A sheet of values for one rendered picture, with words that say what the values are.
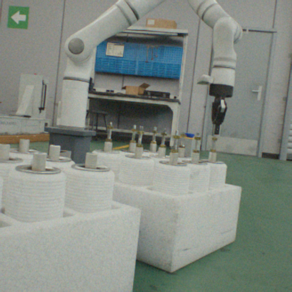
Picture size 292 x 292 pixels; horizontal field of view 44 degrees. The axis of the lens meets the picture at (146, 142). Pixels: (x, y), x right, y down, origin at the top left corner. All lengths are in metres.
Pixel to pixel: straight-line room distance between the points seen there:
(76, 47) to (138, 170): 0.52
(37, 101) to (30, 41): 2.53
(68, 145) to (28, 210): 0.68
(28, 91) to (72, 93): 3.43
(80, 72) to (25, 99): 3.38
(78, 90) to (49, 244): 0.78
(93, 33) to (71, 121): 0.31
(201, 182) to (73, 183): 0.45
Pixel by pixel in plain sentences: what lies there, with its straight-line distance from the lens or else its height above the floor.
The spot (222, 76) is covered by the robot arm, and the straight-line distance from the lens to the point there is 1.13.
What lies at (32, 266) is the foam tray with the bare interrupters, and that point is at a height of 0.12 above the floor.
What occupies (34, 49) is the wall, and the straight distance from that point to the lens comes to 6.98.
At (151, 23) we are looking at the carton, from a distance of 6.08.
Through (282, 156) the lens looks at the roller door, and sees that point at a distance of 6.23.
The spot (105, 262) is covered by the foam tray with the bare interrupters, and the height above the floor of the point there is 0.09.
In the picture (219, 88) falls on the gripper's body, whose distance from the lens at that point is 1.13.
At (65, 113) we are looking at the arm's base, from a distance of 1.29.
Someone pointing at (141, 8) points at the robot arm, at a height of 0.74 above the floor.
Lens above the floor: 0.35
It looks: 3 degrees down
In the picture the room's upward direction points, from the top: 6 degrees clockwise
